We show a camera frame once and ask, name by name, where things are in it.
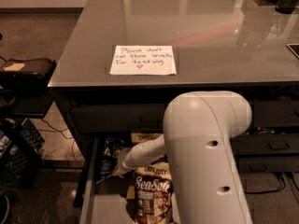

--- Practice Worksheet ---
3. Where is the right dark drawer stack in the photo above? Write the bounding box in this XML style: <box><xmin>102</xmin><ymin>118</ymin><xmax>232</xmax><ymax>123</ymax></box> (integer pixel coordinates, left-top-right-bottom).
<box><xmin>232</xmin><ymin>100</ymin><xmax>299</xmax><ymax>173</ymax></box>

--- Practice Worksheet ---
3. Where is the black mesh cup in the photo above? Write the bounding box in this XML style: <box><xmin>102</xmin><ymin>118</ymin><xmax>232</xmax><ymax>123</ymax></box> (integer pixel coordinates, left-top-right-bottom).
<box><xmin>275</xmin><ymin>0</ymin><xmax>299</xmax><ymax>14</ymax></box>

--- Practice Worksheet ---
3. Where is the blue Kettle chip bag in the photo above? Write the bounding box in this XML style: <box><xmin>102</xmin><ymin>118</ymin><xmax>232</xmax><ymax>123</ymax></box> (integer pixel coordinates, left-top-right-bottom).
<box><xmin>95</xmin><ymin>136</ymin><xmax>128</xmax><ymax>184</ymax></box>

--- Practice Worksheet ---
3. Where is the white handwritten paper note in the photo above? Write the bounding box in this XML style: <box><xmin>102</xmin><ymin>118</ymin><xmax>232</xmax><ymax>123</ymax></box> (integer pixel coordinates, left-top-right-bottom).
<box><xmin>109</xmin><ymin>45</ymin><xmax>177</xmax><ymax>76</ymax></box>

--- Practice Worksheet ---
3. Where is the grey cabinet counter unit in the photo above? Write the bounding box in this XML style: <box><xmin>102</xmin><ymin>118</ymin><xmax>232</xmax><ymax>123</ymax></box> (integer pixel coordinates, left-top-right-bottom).
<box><xmin>47</xmin><ymin>0</ymin><xmax>299</xmax><ymax>210</ymax></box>

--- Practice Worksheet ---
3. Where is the black chair with armrest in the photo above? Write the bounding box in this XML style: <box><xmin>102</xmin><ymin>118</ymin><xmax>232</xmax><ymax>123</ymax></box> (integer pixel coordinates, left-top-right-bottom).
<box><xmin>0</xmin><ymin>58</ymin><xmax>56</xmax><ymax>118</ymax></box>

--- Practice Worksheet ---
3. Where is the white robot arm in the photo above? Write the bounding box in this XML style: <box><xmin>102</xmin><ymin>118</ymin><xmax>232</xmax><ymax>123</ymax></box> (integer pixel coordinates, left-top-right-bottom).
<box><xmin>113</xmin><ymin>91</ymin><xmax>253</xmax><ymax>224</ymax></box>

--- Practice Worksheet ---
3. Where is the closed dark top drawer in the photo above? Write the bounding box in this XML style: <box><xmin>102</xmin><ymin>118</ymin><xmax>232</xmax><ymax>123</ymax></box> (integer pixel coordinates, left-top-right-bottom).
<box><xmin>70</xmin><ymin>104</ymin><xmax>164</xmax><ymax>133</ymax></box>

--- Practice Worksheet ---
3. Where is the rear Late July SeaSalt bag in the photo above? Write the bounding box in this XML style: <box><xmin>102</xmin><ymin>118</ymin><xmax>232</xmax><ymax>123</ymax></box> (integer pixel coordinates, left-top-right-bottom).
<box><xmin>131</xmin><ymin>133</ymin><xmax>160</xmax><ymax>145</ymax></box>

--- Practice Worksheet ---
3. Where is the dark tablet on counter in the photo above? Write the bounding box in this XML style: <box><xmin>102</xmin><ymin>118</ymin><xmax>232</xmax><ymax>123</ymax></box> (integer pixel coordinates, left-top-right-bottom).
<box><xmin>287</xmin><ymin>44</ymin><xmax>299</xmax><ymax>59</ymax></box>

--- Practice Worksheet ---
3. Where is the black plastic crate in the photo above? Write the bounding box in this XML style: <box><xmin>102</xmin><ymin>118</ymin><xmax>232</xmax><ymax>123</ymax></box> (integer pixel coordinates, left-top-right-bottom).
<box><xmin>0</xmin><ymin>118</ymin><xmax>45</xmax><ymax>188</ymax></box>

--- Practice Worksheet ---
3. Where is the late july seasalt bag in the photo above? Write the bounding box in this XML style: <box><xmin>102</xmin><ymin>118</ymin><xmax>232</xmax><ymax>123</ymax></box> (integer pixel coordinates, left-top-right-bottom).
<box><xmin>133</xmin><ymin>161</ymin><xmax>174</xmax><ymax>224</ymax></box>
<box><xmin>131</xmin><ymin>133</ymin><xmax>160</xmax><ymax>145</ymax></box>

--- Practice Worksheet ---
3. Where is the front Late July SeaSalt bag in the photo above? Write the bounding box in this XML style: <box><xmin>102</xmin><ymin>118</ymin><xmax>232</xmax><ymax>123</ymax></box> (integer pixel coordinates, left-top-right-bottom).
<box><xmin>133</xmin><ymin>161</ymin><xmax>174</xmax><ymax>224</ymax></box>

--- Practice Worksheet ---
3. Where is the open grey middle drawer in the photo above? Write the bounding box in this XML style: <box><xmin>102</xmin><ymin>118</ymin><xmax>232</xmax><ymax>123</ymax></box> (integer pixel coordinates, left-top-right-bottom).
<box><xmin>80</xmin><ymin>135</ymin><xmax>180</xmax><ymax>224</ymax></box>

